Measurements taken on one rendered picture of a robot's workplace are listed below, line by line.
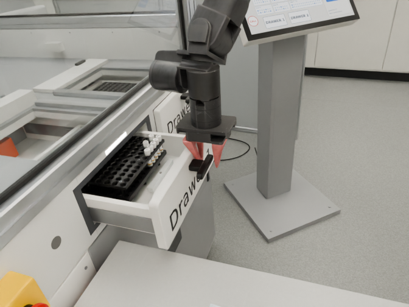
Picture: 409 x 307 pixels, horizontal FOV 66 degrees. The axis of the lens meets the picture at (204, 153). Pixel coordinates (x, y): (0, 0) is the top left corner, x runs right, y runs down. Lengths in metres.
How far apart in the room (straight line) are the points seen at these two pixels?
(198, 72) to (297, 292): 0.40
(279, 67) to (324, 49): 2.07
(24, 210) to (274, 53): 1.15
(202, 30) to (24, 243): 0.42
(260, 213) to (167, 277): 1.18
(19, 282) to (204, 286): 0.29
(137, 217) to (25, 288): 0.20
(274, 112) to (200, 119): 1.00
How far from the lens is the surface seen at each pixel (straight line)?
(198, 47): 0.53
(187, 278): 0.62
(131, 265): 0.66
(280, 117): 1.57
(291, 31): 1.31
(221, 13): 0.54
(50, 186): 0.56
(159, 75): 0.58
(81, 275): 0.67
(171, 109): 0.86
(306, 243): 1.69
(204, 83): 0.53
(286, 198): 1.85
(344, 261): 1.67
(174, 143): 0.76
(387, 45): 3.52
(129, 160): 0.68
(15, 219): 0.53
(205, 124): 0.57
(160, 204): 0.52
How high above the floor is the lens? 1.26
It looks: 33 degrees down
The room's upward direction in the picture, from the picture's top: 6 degrees counter-clockwise
